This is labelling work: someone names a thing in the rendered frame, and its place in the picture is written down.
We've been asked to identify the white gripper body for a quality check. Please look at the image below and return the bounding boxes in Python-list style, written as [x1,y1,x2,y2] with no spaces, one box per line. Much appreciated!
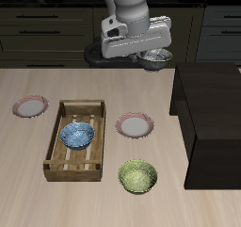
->
[101,15,173,60]

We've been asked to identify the black bowl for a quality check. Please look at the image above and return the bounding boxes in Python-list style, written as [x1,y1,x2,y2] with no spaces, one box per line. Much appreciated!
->
[136,48,174,73]

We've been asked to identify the white plate with red rim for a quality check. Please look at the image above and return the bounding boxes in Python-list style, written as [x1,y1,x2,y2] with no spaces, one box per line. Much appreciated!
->
[114,111,155,140]
[11,94,50,119]

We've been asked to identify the blue bowl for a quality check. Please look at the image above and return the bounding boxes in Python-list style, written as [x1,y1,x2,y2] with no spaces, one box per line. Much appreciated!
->
[58,122,96,152]

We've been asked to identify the green bowl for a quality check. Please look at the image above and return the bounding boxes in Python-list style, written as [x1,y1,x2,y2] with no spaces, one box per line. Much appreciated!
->
[117,158,159,196]

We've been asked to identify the grey kitchen cupboard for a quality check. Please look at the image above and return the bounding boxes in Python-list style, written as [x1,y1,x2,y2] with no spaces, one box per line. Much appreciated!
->
[195,0,241,63]

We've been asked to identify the dark olive kitchen cupboard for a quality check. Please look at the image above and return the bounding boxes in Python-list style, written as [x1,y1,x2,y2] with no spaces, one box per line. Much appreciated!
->
[0,6,205,70]

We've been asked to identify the dark wooden cabinet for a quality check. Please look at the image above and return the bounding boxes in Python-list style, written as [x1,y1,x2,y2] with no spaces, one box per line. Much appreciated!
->
[169,61,241,190]

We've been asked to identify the wooden slat tray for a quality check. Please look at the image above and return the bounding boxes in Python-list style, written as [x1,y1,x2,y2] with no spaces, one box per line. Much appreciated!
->
[42,99,107,183]

